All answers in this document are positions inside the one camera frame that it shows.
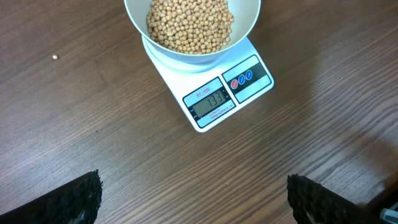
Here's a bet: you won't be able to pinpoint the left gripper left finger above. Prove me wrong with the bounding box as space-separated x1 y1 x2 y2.
1 170 103 224

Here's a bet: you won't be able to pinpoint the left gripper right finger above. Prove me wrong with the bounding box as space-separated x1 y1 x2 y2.
287 174 382 224

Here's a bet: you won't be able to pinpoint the white digital kitchen scale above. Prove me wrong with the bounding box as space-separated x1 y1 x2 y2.
143 38 274 133

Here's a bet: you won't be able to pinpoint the white bowl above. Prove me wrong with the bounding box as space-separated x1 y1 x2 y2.
124 0 261 63

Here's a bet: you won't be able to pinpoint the soybeans in bowl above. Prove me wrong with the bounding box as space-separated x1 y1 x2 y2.
146 0 234 55

